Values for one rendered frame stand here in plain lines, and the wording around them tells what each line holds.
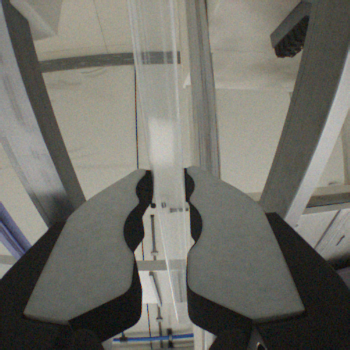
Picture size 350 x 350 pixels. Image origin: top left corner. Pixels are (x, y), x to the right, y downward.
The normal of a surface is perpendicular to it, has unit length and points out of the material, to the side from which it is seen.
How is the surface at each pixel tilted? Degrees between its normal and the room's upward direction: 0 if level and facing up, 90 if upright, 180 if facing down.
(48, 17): 90
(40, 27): 0
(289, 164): 90
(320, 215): 46
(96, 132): 90
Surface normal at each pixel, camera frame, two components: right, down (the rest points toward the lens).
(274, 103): 0.11, -0.02
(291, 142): -0.99, 0.05
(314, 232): 0.11, 0.68
